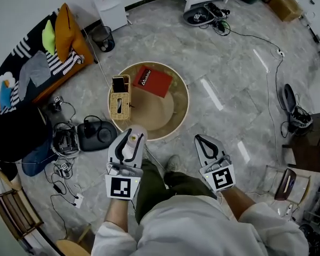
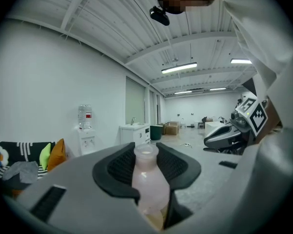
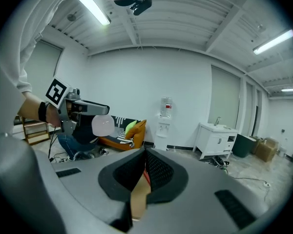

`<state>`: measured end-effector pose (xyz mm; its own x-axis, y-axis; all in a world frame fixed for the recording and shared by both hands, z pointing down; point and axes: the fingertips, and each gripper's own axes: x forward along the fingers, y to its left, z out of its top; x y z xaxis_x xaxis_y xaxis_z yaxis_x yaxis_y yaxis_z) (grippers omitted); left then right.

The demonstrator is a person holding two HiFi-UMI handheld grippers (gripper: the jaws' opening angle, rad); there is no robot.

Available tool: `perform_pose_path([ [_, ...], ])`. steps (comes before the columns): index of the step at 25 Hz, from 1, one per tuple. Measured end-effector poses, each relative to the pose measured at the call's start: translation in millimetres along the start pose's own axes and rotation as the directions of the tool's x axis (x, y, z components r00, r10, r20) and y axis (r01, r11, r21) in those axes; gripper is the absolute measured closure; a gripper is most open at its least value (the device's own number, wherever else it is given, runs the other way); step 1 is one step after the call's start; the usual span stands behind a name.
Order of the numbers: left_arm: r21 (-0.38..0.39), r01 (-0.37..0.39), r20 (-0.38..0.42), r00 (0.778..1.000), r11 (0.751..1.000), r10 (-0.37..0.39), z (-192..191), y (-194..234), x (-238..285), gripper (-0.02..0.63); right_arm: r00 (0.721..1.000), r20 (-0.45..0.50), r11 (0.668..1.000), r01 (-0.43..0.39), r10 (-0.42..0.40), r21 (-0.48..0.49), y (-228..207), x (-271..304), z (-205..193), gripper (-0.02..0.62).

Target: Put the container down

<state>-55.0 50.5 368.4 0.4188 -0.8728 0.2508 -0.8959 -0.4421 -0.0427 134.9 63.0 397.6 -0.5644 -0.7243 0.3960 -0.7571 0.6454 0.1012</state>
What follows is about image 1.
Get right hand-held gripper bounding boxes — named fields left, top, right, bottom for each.
left=194, top=134, right=236, bottom=194

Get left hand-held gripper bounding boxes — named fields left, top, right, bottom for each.
left=105, top=129, right=145, bottom=201

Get small white object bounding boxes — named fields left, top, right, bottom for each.
left=122, top=124, right=148, bottom=161

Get person's right forearm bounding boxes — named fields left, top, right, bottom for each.
left=220, top=187, right=257, bottom=221

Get person's left forearm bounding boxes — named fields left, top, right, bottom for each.
left=104, top=197, right=135, bottom=233

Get black case on floor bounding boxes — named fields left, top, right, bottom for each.
left=77, top=118, right=119, bottom=153

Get person's grey shoe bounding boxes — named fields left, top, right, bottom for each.
left=165, top=155, right=181, bottom=173

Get wicker tissue box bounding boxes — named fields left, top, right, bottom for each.
left=108, top=74, right=132, bottom=121

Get round wooden table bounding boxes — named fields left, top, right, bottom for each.
left=107, top=61, right=190, bottom=142

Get person's green trousers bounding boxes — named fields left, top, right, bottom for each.
left=134, top=158, right=218, bottom=225

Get open case with equipment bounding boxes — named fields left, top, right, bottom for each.
left=51, top=123, right=79, bottom=159

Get spare gripper on floor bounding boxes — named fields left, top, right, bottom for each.
left=47, top=95, right=65, bottom=112
left=54, top=161, right=73, bottom=178

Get dark smartphone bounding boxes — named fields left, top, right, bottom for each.
left=112, top=76, right=125, bottom=94

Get red book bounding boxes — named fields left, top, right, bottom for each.
left=132, top=65, right=174, bottom=99

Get person's white shirt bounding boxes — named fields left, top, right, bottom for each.
left=90, top=195, right=310, bottom=256

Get brown leather tissue box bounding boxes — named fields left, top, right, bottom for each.
left=274, top=168, right=298, bottom=201

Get dark wooden table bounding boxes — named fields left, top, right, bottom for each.
left=282, top=110, right=320, bottom=173

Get grey open carrying case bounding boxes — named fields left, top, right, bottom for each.
left=283, top=83, right=314, bottom=129

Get black white striped cushion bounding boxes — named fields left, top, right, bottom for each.
left=45, top=49, right=85, bottom=77

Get orange sofa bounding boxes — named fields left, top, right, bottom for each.
left=0, top=3, right=95, bottom=117

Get wooden stool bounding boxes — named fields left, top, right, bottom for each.
left=55, top=223, right=92, bottom=256

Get black mesh wastebasket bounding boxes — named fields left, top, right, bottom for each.
left=91, top=25, right=116, bottom=53

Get grey cushion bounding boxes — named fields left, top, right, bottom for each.
left=18, top=50, right=52, bottom=101

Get wooden chair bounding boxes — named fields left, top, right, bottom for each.
left=0, top=187, right=45, bottom=241

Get orange cushion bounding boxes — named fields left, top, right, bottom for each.
left=54, top=3, right=83, bottom=63

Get blue white plush toy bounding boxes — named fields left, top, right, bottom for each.
left=0, top=71, right=20, bottom=115

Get green cushion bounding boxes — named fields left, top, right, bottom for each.
left=42, top=19, right=56, bottom=56

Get white water dispenser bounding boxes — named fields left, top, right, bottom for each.
left=86, top=0, right=129, bottom=32

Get cardboard box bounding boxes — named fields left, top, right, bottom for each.
left=266, top=0, right=304, bottom=22

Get grey case with cables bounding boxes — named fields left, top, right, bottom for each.
left=182, top=2, right=231, bottom=27

